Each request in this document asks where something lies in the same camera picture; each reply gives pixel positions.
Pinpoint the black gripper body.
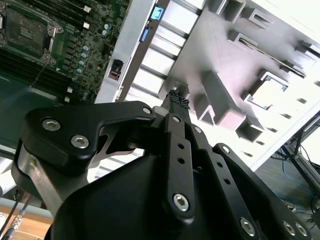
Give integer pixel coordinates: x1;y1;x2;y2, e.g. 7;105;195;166
43;154;241;240

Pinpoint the wire locking lever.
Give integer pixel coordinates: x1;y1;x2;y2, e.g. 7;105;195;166
31;59;52;86

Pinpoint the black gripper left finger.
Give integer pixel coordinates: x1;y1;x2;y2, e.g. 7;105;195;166
11;90;197;226

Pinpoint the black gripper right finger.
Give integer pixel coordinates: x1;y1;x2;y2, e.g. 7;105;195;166
176;96;313;240

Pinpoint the silver CPU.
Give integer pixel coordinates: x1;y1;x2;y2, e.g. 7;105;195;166
246;72;291;111

